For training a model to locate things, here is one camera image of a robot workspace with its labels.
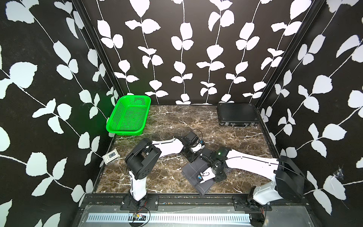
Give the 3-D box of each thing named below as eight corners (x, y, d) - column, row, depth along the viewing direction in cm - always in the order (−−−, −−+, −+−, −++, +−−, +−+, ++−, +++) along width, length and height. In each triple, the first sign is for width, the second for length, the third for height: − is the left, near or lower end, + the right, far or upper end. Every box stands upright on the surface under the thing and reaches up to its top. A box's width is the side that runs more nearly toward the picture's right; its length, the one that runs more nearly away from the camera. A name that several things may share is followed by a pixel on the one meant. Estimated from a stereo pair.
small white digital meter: (106, 165, 89) (105, 163, 87) (103, 157, 92) (102, 156, 91) (120, 156, 93) (119, 155, 91) (117, 149, 96) (116, 148, 94)
